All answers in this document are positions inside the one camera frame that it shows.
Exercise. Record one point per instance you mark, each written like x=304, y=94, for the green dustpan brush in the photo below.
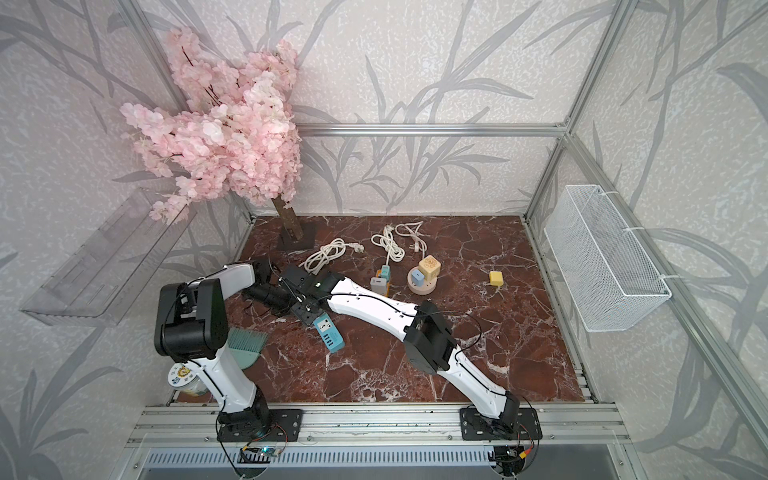
x=246, y=346

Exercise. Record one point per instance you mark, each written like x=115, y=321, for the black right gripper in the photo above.
x=305, y=319

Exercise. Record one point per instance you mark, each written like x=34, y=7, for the blue cube adapter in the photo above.
x=416, y=277

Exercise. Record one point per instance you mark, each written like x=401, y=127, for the beige cube adapter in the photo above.
x=430, y=268

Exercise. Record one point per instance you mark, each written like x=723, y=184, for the round pink socket base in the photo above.
x=426, y=289

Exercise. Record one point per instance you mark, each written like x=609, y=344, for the round tape tin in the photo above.
x=184, y=380

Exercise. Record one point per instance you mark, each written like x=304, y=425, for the white wire mesh basket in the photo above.
x=610, y=277

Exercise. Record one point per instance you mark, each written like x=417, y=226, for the white charger on orange strip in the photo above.
x=379, y=286

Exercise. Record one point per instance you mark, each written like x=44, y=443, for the orange power strip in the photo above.
x=378, y=275

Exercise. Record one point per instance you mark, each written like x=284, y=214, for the teal plug on orange strip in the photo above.
x=385, y=272

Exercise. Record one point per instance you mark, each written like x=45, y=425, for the pink cherry blossom tree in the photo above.
x=236, y=135

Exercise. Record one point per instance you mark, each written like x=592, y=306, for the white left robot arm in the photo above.
x=192, y=329

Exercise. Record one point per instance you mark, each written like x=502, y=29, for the blue power strip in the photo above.
x=329, y=333

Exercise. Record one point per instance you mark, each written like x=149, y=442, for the clear acrylic wall shelf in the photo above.
x=100, y=282

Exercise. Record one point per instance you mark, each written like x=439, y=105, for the yellow plug adapter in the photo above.
x=496, y=279

